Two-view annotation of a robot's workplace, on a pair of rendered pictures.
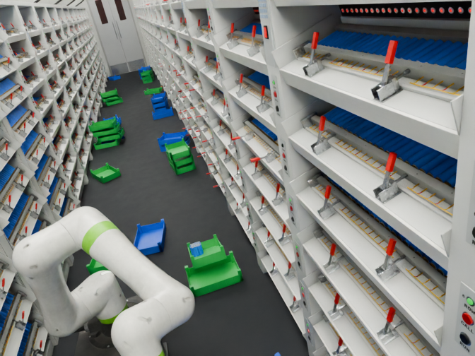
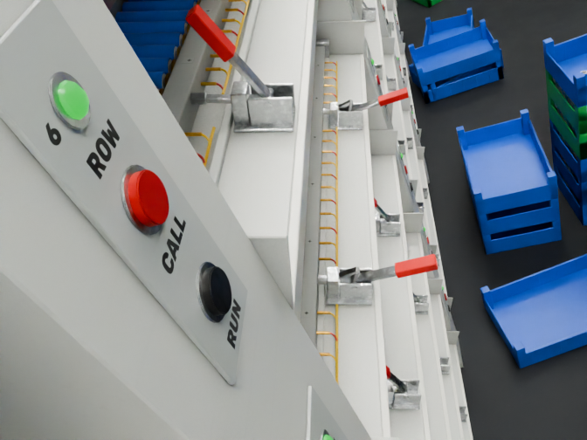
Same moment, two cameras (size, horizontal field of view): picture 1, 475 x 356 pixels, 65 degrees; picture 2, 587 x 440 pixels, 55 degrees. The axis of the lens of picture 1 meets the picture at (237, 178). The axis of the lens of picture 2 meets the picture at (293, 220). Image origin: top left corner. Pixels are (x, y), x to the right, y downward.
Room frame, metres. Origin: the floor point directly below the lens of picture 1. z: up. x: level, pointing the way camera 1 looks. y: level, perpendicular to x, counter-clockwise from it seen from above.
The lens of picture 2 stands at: (1.84, 0.08, 1.28)
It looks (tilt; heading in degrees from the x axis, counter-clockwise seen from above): 39 degrees down; 212
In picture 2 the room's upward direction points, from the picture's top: 27 degrees counter-clockwise
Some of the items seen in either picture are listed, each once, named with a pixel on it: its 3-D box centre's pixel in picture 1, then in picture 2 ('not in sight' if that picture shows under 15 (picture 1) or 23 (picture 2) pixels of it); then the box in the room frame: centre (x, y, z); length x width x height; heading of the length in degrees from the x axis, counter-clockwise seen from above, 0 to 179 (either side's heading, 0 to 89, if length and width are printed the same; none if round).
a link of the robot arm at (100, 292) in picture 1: (102, 297); not in sight; (1.19, 0.63, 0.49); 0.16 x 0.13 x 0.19; 133
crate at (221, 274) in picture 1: (213, 273); not in sight; (1.74, 0.25, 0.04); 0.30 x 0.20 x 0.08; 101
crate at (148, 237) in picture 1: (149, 236); not in sight; (2.26, 0.70, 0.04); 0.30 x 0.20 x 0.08; 0
